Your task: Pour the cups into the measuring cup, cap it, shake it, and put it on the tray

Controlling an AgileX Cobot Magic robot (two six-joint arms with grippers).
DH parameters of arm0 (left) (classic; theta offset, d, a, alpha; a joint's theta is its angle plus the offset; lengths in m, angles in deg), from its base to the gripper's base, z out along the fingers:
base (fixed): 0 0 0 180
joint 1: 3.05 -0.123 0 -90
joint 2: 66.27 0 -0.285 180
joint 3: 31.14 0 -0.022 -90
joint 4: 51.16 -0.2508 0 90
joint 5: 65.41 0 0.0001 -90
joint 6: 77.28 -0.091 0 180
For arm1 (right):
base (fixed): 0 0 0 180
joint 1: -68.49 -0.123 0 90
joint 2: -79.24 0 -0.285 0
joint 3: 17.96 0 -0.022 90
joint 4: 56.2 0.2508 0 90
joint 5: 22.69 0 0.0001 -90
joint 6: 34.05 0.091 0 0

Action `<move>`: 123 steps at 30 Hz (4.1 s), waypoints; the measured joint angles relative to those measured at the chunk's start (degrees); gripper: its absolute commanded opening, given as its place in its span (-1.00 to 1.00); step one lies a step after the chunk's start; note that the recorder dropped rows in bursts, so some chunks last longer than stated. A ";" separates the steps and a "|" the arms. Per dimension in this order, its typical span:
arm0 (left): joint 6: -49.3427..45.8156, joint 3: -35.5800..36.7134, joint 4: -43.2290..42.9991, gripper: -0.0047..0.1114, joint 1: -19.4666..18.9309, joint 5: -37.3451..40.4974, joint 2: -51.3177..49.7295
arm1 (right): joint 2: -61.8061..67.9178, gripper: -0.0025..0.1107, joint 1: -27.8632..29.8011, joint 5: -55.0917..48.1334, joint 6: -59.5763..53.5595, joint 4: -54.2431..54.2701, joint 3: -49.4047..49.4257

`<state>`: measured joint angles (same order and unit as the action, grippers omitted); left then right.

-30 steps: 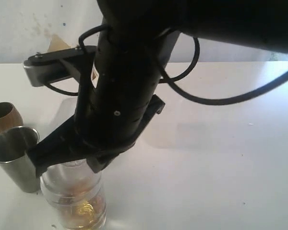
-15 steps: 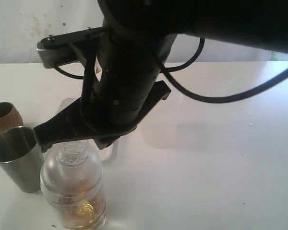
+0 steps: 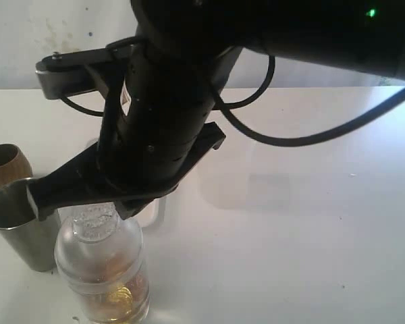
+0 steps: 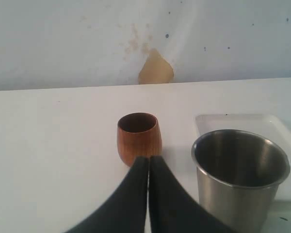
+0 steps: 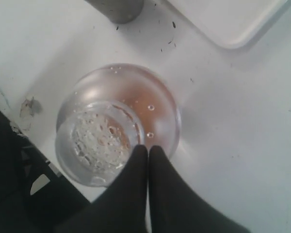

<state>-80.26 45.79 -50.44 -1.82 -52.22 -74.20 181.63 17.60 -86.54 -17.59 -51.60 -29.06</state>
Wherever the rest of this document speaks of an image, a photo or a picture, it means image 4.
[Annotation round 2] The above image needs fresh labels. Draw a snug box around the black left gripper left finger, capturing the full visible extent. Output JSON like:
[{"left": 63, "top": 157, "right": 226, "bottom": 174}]
[{"left": 68, "top": 157, "right": 149, "bottom": 233}]

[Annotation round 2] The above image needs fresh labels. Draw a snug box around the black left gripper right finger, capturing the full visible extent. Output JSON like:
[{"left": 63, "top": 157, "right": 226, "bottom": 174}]
[{"left": 148, "top": 156, "right": 234, "bottom": 233}]

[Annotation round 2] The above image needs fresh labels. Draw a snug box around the stainless steel tumbler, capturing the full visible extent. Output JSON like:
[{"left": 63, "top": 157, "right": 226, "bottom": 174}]
[{"left": 192, "top": 129, "right": 291, "bottom": 233}]

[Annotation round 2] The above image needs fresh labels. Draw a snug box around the brown wooden cup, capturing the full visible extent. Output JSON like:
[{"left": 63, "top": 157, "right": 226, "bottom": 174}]
[{"left": 117, "top": 113, "right": 162, "bottom": 167}]

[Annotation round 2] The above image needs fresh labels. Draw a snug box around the white rectangular tray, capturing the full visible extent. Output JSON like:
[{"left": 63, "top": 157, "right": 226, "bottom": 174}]
[{"left": 195, "top": 114, "right": 291, "bottom": 201}]

